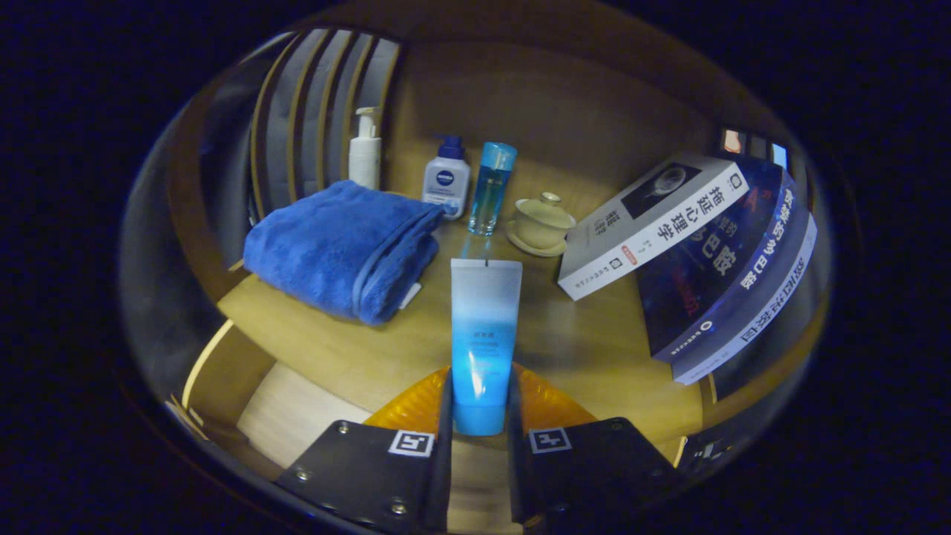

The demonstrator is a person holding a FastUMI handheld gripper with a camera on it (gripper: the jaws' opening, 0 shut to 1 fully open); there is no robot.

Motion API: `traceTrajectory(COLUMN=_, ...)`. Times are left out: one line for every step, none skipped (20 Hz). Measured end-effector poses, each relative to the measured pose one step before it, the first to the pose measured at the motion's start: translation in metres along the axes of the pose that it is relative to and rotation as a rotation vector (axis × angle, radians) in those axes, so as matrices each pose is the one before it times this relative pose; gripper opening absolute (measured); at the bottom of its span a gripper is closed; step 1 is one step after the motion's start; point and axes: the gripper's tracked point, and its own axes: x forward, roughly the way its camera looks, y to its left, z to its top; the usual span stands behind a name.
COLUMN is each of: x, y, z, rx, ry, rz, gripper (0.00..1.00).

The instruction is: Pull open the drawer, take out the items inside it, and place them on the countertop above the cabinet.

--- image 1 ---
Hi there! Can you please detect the wooden drawer with black knob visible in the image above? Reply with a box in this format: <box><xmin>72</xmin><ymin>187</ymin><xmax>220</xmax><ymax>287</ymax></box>
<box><xmin>167</xmin><ymin>318</ymin><xmax>714</xmax><ymax>534</ymax></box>

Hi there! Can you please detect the wooden countertop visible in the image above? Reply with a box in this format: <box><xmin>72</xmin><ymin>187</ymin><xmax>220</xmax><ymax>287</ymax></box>
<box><xmin>215</xmin><ymin>171</ymin><xmax>714</xmax><ymax>447</ymax></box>

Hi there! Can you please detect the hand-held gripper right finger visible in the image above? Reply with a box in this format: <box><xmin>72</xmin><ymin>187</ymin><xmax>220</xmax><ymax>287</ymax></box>
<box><xmin>507</xmin><ymin>364</ymin><xmax>688</xmax><ymax>525</ymax></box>

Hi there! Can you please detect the white pump bottle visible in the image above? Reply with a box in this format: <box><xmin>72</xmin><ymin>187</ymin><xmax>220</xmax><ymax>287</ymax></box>
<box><xmin>348</xmin><ymin>106</ymin><xmax>383</xmax><ymax>192</ymax></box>

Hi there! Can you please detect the blue and white tube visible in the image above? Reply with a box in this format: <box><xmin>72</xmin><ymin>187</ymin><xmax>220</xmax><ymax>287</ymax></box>
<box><xmin>450</xmin><ymin>258</ymin><xmax>524</xmax><ymax>437</ymax></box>

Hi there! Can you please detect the beige lidded tea cup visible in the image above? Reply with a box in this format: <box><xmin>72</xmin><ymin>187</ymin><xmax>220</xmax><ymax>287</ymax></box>
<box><xmin>506</xmin><ymin>192</ymin><xmax>578</xmax><ymax>258</ymax></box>

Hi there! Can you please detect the white bottle with blue cap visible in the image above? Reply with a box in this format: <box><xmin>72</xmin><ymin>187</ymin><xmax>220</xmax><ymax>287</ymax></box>
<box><xmin>421</xmin><ymin>134</ymin><xmax>472</xmax><ymax>221</ymax></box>

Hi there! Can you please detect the dark blue book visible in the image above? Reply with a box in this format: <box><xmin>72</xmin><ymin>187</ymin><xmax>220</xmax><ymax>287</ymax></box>
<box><xmin>635</xmin><ymin>156</ymin><xmax>811</xmax><ymax>363</ymax></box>

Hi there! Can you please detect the blue folded towel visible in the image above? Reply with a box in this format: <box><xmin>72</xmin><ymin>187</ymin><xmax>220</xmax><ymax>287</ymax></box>
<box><xmin>243</xmin><ymin>179</ymin><xmax>447</xmax><ymax>327</ymax></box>

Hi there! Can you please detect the pale purple book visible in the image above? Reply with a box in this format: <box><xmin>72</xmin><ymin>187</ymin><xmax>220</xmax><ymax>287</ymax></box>
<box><xmin>672</xmin><ymin>212</ymin><xmax>819</xmax><ymax>386</ymax></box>

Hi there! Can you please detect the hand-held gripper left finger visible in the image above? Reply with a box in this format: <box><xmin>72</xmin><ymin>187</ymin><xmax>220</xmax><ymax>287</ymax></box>
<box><xmin>275</xmin><ymin>366</ymin><xmax>454</xmax><ymax>534</ymax></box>

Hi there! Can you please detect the wooden cabinet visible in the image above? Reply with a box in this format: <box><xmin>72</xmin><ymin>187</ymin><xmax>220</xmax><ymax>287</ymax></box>
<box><xmin>163</xmin><ymin>4</ymin><xmax>833</xmax><ymax>476</ymax></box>

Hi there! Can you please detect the clear blue bottle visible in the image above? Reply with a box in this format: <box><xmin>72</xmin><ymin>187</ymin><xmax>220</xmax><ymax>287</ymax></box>
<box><xmin>467</xmin><ymin>141</ymin><xmax>519</xmax><ymax>237</ymax></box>

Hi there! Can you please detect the white book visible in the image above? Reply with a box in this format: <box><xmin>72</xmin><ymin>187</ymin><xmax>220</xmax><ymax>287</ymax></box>
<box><xmin>557</xmin><ymin>152</ymin><xmax>751</xmax><ymax>302</ymax></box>

